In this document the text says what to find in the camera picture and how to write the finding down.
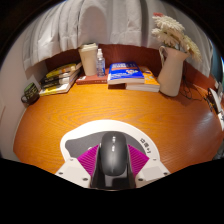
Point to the white pleated curtain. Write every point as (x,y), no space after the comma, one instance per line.
(100,20)

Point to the white and grey mouse pad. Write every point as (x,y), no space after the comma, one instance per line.
(83,133)

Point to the dark grey computer mouse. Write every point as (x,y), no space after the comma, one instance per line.
(113,155)

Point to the orange and white book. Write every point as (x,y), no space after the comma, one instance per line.
(150,81)

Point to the white electronic device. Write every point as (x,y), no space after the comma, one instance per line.
(215,100)

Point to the white pitcher vase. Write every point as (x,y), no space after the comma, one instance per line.
(171,73)

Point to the dark red book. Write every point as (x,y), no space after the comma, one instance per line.
(91,80)

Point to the thin black book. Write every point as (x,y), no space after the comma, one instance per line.
(58,77)

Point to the dark mug with green inside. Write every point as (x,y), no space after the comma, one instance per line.
(31,94)

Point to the clear spray bottle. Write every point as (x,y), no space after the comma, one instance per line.
(100,66)

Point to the white flower bouquet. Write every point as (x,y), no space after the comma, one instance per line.
(173,33)

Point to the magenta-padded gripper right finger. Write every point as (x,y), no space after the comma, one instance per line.
(153,170)

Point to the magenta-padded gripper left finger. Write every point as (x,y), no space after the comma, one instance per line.
(71,170)

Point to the cream travel tumbler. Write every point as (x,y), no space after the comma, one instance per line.
(89,60)

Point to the thick black book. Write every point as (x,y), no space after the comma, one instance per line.
(56,83)

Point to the white and yellow book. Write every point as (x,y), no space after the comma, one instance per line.
(56,90)

